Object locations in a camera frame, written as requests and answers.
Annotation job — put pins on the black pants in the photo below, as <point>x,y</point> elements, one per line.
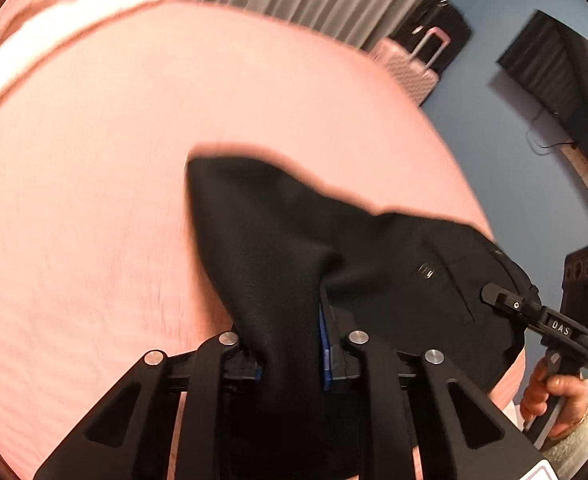
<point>274,240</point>

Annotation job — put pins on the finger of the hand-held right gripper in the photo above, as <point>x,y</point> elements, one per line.
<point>509,302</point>

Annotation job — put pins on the person's right forearm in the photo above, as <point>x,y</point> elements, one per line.
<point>574,452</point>

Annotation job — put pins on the black wall television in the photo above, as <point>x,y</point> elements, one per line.
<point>549,60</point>

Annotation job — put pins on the black suitcase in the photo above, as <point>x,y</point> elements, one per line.
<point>449,25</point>

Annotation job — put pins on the person's right hand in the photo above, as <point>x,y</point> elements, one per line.
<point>571,405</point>

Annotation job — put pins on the beige power strip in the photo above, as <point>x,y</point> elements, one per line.
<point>581,165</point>

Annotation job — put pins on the pink suitcase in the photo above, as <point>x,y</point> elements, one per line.
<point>404,67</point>

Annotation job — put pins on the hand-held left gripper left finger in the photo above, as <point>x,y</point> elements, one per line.
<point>214,360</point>

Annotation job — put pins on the pink quilted bedspread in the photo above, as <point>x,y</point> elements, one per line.
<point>124,185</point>

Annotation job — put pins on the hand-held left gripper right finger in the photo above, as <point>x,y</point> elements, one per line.
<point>325,355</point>

